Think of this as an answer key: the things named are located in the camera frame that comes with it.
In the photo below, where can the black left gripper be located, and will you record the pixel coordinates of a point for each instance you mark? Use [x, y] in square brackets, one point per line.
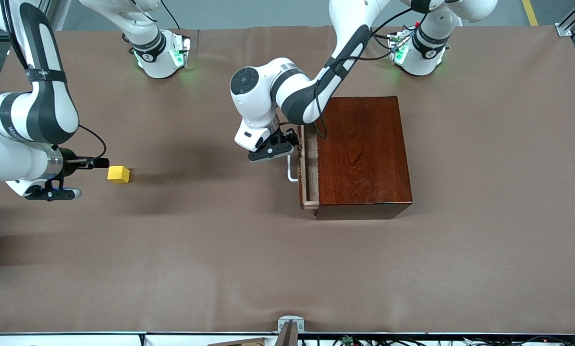
[284, 139]

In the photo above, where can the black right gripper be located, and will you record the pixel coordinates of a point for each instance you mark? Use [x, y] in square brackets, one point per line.
[69, 160]

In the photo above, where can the yellow cube block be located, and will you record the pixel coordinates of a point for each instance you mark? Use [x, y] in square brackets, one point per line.
[118, 175]

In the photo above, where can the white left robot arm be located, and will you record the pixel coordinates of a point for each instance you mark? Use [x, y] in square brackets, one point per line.
[292, 91]

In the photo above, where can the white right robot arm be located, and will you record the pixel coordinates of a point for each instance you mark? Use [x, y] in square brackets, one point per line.
[8, 158]

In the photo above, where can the dark wooden drawer cabinet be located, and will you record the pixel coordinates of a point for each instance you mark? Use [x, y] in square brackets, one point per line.
[364, 158]

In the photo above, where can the table cover sheet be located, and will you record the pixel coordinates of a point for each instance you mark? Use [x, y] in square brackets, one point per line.
[220, 264]

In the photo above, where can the brown board piece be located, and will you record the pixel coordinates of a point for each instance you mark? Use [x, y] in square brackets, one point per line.
[244, 342]

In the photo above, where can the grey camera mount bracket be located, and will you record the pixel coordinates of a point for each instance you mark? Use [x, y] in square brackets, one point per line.
[291, 327]

